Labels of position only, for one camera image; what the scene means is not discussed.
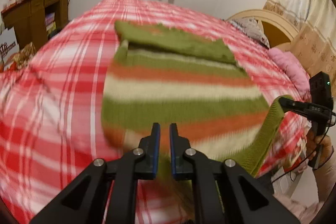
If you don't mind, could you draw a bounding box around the green orange cream striped sweater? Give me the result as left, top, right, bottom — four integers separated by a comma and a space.
101, 20, 284, 175

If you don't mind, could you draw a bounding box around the person's right hand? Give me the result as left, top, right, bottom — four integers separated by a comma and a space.
306, 128, 334, 165

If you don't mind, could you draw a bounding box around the pink padded garment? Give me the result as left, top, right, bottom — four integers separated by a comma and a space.
268, 48, 311, 101

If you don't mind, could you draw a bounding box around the beige wooden headboard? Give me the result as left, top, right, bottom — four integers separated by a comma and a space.
228, 9, 298, 51

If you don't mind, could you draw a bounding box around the red white plaid bedsheet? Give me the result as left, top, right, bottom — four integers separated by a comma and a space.
1, 0, 299, 223

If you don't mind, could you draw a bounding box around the grey floral pillow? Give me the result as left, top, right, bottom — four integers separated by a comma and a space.
228, 17, 270, 49

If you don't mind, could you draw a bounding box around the beige curtain on right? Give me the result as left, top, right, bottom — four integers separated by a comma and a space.
264, 0, 335, 93

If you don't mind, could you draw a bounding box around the brown patterned cloth bundle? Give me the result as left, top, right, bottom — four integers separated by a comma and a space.
11, 42, 37, 70

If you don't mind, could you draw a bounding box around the white paper bag with logo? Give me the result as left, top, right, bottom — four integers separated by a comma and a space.
1, 27, 19, 66

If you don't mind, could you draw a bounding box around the brown wooden desk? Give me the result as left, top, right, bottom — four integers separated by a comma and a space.
1, 0, 70, 50

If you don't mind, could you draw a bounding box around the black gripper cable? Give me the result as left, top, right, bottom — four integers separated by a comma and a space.
270, 118, 334, 184

